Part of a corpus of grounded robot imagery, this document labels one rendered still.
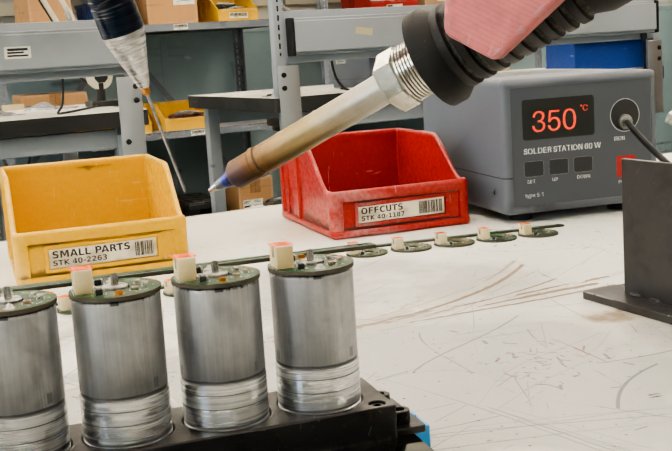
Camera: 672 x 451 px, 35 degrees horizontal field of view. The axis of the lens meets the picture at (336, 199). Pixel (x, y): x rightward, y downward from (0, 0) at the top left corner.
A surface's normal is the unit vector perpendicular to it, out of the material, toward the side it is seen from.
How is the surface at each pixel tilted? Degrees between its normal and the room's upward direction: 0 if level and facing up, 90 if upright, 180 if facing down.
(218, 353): 90
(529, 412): 0
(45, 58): 90
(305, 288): 90
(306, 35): 90
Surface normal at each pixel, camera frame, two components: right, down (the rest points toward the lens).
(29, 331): 0.66, 0.07
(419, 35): -0.02, -0.44
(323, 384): 0.11, 0.13
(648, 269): -0.90, 0.11
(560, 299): -0.06, -0.99
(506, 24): -0.51, 0.31
